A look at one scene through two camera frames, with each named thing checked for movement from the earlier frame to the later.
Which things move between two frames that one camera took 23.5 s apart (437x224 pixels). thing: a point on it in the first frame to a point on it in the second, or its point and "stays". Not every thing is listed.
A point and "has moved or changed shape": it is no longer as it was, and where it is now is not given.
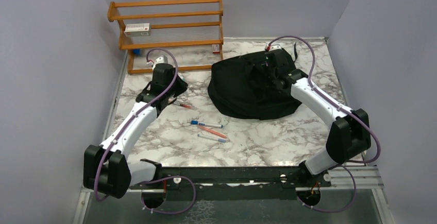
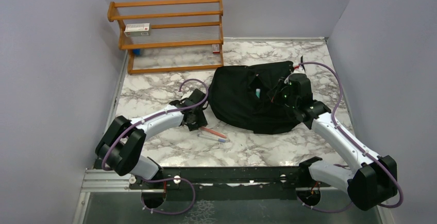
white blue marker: (211, 137) stays
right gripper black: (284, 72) to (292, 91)
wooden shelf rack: (186, 33) stays
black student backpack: (241, 86) has moved or changed shape
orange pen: (213, 132) stays
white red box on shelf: (137, 30) stays
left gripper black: (182, 87) to (202, 122)
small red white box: (215, 48) stays
